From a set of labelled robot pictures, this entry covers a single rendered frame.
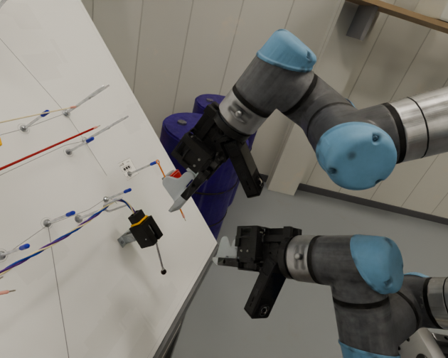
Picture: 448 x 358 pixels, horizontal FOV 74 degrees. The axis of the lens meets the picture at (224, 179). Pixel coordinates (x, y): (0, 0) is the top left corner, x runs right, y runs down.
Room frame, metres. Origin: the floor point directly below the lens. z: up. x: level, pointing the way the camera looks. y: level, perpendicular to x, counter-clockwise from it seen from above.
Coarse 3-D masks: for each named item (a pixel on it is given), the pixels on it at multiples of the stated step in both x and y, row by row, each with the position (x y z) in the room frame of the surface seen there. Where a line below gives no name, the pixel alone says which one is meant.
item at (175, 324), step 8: (216, 248) 0.77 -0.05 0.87; (208, 264) 0.69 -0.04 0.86; (200, 280) 0.62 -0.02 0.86; (192, 288) 0.58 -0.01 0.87; (192, 296) 0.56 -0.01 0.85; (184, 304) 0.52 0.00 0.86; (184, 312) 0.52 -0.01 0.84; (176, 320) 0.47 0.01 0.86; (176, 328) 0.48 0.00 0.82; (168, 336) 0.42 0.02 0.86; (168, 344) 0.43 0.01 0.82; (160, 352) 0.38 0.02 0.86
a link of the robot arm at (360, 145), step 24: (432, 96) 0.36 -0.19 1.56; (312, 120) 0.40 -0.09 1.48; (336, 120) 0.35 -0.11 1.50; (360, 120) 0.34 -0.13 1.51; (384, 120) 0.34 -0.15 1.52; (408, 120) 0.34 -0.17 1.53; (432, 120) 0.34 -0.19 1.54; (312, 144) 0.37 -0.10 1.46; (336, 144) 0.31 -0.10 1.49; (360, 144) 0.30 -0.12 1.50; (384, 144) 0.31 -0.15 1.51; (408, 144) 0.33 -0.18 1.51; (432, 144) 0.33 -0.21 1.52; (336, 168) 0.30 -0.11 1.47; (360, 168) 0.30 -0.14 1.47; (384, 168) 0.31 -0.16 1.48
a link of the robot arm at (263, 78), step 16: (288, 32) 0.47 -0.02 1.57; (272, 48) 0.45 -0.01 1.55; (288, 48) 0.44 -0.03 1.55; (304, 48) 0.44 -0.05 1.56; (256, 64) 0.45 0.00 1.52; (272, 64) 0.44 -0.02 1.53; (288, 64) 0.44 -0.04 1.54; (304, 64) 0.44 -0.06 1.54; (240, 80) 0.46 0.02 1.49; (256, 80) 0.44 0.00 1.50; (272, 80) 0.44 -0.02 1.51; (288, 80) 0.44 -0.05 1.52; (304, 80) 0.45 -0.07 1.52; (240, 96) 0.45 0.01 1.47; (256, 96) 0.44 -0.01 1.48; (272, 96) 0.44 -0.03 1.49; (288, 96) 0.44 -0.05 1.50; (256, 112) 0.44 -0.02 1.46
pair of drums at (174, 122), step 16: (208, 96) 2.47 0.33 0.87; (224, 96) 2.61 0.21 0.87; (192, 112) 2.30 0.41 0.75; (176, 128) 1.64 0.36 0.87; (176, 144) 1.50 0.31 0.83; (176, 160) 1.49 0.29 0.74; (224, 176) 1.55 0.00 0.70; (208, 192) 1.51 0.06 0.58; (224, 192) 1.57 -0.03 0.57; (208, 208) 1.52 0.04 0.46; (224, 208) 1.64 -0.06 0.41; (208, 224) 1.55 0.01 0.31
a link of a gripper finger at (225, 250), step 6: (222, 240) 0.47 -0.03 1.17; (228, 240) 0.46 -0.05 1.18; (222, 246) 0.46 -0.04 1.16; (228, 246) 0.45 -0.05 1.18; (222, 252) 0.45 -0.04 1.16; (228, 252) 0.44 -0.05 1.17; (234, 252) 0.43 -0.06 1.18; (216, 258) 0.44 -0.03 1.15; (234, 258) 0.42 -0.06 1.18; (216, 264) 0.44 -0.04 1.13
